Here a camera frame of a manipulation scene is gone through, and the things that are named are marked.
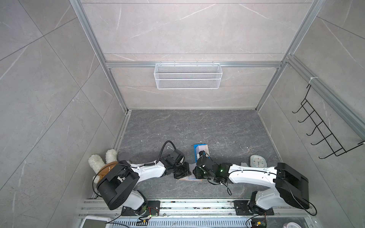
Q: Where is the tan leather card holder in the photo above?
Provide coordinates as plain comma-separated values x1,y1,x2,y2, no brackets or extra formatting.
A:
181,174,201,181

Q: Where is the blue plastic card tray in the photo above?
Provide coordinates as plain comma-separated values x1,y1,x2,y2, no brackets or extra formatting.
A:
194,144,210,161

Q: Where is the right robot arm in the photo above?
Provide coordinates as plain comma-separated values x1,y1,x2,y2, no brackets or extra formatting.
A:
193,155,310,215

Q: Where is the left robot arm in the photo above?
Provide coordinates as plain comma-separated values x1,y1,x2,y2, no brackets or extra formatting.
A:
96,150,192,211

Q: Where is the small blue grey toy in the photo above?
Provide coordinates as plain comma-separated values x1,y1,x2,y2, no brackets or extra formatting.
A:
240,162,249,167

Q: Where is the white round alarm clock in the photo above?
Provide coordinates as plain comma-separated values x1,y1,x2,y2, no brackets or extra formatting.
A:
250,154,267,168

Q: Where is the white teddy bear brown shirt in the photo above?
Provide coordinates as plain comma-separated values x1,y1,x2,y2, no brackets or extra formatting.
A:
88,149,118,184

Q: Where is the white tablet device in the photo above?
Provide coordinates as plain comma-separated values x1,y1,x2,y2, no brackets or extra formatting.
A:
80,215,113,228

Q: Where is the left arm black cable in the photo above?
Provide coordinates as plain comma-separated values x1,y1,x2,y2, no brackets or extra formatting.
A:
155,140,177,164

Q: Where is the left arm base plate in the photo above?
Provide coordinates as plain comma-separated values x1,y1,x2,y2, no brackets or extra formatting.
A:
122,200,161,217

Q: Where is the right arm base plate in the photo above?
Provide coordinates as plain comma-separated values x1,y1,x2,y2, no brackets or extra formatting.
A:
233,200,274,216

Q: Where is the white wire mesh basket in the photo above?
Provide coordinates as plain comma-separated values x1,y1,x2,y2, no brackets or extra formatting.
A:
154,63,223,90

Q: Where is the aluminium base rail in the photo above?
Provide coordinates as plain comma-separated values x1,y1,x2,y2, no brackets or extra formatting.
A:
76,199,316,219

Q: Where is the black wire hook rack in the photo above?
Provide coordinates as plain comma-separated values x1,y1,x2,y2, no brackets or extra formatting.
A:
292,85,365,160

